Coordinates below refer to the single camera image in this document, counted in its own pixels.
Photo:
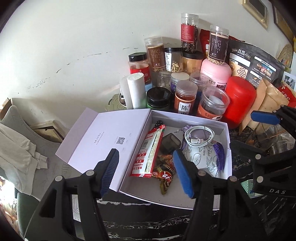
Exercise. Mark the purple sachet pouch with tassel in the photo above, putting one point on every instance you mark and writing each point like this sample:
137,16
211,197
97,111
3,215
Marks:
196,136

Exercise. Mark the white gift box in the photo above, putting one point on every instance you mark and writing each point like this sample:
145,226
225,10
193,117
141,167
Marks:
94,134

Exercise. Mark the jar of seeds black lid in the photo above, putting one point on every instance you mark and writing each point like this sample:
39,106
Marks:
174,59

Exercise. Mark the light grey garment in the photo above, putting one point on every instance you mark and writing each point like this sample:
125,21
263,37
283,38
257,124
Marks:
20,160

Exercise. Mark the brown kraft paper bag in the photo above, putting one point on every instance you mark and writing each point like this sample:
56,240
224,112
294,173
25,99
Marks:
268,98

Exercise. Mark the black oatmeal bag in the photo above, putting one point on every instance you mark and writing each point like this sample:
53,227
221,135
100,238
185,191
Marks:
253,64

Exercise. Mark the red plastic canister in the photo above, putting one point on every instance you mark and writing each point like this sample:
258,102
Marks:
242,95

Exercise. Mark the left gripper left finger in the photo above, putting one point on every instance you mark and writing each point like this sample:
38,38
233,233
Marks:
107,171

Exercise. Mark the brown red snack packet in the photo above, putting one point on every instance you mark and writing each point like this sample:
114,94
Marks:
164,171

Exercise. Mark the black lid dark jar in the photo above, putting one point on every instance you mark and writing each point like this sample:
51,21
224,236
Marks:
159,98

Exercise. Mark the blue white medicine box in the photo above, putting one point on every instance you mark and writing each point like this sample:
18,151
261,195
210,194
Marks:
248,187

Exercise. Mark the small dark plastic case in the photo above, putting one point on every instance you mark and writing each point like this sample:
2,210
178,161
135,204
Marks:
169,144

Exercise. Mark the clear jar orange label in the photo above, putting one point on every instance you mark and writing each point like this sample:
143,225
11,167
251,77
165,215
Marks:
213,103

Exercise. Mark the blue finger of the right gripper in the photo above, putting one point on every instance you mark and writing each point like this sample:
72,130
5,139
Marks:
264,117

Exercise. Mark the red label sauce jar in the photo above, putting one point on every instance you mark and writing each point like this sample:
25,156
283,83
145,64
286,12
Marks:
138,62

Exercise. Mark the red white packet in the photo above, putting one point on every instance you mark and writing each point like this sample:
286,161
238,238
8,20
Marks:
147,155

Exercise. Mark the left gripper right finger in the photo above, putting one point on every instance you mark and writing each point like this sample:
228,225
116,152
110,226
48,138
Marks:
182,167

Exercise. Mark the gold picture frame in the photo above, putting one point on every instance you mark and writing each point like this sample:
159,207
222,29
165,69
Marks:
258,10

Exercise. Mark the pink plastic jar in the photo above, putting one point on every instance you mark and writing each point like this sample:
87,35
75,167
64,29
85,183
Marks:
218,74

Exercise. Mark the white paper roll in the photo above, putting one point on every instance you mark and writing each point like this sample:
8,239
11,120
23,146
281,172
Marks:
132,87

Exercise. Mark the orange jar black lid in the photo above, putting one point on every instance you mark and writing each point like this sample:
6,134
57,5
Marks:
192,62

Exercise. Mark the tall jar red label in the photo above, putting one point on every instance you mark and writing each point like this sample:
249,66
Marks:
189,32

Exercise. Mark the jar with red powder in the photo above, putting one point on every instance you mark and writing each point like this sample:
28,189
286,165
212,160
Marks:
185,96

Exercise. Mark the black polka dot scrunchie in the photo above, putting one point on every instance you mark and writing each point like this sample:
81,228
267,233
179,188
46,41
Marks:
159,123

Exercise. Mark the clear glass mug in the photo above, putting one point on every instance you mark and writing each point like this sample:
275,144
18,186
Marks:
273,139

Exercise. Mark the tall jar dark brown label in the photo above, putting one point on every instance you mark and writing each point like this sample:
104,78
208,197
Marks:
218,44

